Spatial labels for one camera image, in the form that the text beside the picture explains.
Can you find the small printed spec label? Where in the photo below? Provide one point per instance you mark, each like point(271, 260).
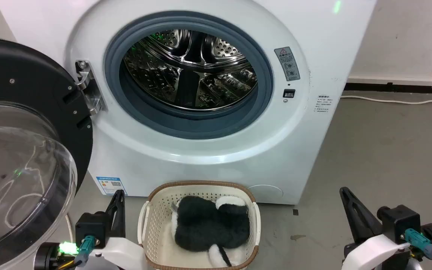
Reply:
point(323, 104)

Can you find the black wall baseboard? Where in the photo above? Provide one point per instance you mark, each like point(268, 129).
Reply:
point(399, 87)

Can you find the grey rubber door gasket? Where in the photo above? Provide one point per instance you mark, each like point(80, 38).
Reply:
point(186, 123)

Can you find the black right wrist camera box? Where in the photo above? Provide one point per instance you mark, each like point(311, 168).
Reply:
point(399, 221)

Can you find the black and white plush garment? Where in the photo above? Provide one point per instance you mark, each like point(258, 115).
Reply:
point(210, 225)

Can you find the round white filter cover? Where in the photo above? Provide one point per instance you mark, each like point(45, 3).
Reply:
point(266, 193)

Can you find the blue white energy label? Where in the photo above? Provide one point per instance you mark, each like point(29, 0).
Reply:
point(111, 185)

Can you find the stainless steel washer drum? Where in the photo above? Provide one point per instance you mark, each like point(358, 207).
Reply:
point(189, 71)

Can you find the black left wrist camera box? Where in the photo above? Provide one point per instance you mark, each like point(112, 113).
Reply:
point(90, 228)

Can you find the grey warning sticker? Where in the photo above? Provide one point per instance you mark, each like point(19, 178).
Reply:
point(287, 63)

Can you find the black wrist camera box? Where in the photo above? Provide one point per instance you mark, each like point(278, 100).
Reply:
point(90, 228)
point(399, 221)

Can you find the metal door hinge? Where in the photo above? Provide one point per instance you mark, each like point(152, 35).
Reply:
point(90, 88)

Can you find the cream laundry basket brown rim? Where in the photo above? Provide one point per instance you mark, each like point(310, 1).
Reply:
point(156, 225)

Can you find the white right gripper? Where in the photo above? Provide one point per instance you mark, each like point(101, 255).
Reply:
point(377, 251)

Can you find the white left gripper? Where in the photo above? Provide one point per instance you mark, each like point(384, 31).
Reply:
point(122, 255)

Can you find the black door latch slot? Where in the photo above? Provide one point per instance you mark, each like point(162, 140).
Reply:
point(288, 93)

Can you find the white front-load washing machine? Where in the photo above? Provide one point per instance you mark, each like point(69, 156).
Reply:
point(201, 161)

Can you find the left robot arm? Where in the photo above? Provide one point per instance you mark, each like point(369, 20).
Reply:
point(47, 257)

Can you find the black washer door clear glass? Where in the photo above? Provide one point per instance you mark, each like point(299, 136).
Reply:
point(21, 157)

